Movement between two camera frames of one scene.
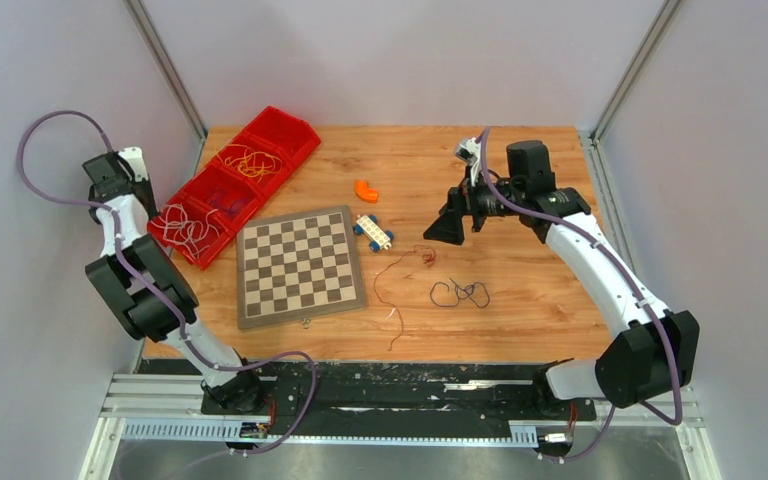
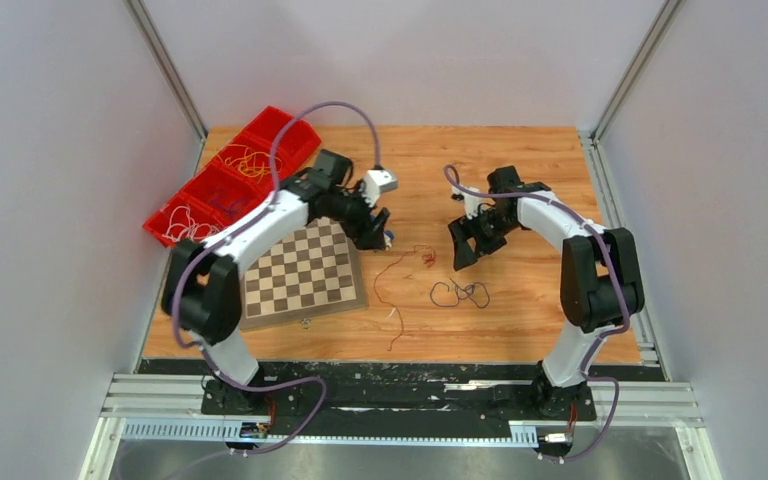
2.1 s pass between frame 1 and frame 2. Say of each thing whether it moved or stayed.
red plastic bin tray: stayed
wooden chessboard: stayed
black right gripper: moved
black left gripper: moved
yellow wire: stayed
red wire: stayed
